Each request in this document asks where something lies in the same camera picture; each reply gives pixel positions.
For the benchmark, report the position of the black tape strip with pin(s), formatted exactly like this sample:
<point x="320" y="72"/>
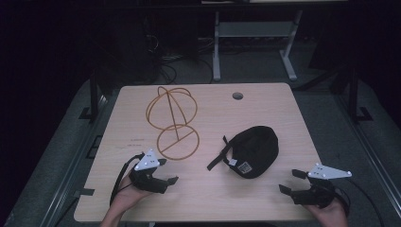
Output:
<point x="84" y="192"/>

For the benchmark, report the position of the person's right hand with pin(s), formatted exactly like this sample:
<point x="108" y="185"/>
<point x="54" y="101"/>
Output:
<point x="331" y="216"/>

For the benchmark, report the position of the black upright post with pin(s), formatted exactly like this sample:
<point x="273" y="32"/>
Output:
<point x="353" y="94"/>
<point x="94" y="94"/>

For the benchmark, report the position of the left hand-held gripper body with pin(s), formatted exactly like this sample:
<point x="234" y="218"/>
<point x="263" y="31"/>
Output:
<point x="148" y="183"/>

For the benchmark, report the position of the metal frame rail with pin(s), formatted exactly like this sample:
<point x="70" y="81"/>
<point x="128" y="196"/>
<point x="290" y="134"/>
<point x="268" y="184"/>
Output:
<point x="75" y="164"/>
<point x="372" y="148"/>

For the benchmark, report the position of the person's left hand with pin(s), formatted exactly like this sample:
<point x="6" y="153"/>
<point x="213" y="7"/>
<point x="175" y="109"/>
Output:
<point x="126" y="197"/>

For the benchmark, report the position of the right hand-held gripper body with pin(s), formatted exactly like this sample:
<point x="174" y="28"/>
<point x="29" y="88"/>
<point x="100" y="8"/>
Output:
<point x="315" y="197"/>

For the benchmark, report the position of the black cap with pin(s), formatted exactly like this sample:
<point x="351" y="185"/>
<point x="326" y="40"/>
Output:
<point x="255" y="151"/>

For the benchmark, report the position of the grey metal stand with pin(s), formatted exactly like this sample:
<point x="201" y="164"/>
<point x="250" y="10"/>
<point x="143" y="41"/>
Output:
<point x="252" y="30"/>

